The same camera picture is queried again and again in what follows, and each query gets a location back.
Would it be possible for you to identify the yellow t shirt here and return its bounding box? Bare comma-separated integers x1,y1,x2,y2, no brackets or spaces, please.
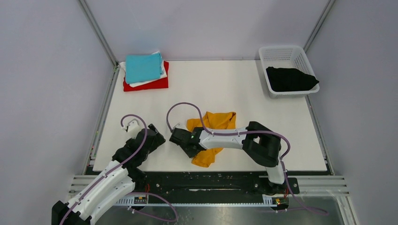
186,112,236,168

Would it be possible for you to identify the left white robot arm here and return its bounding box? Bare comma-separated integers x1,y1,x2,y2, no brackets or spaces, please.
51,124,166,225

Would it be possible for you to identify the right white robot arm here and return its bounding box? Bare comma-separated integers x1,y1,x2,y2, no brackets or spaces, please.
169,121,294,195

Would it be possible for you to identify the folded red t shirt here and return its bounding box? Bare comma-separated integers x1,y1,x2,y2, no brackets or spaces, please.
120,61,169,92

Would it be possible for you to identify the folded blue t shirt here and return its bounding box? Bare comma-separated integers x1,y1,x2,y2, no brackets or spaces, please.
125,52,164,85

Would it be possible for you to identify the folded white t shirt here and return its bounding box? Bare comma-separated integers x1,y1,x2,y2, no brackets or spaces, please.
119,51,168,88

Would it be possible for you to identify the black t shirt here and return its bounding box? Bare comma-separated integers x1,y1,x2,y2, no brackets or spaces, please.
266,67,319,92

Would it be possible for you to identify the white plastic basket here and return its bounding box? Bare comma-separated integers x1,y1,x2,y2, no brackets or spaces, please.
259,45,320,99

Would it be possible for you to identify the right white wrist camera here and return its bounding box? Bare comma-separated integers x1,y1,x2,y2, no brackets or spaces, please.
171,123,188,133

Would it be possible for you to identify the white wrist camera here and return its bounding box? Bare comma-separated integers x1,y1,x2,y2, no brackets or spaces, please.
171,123,188,133
122,119,142,133

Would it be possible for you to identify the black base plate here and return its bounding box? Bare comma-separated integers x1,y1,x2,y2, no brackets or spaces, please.
132,171,300,204

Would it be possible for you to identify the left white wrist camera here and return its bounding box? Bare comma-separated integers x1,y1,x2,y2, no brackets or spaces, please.
122,119,142,133

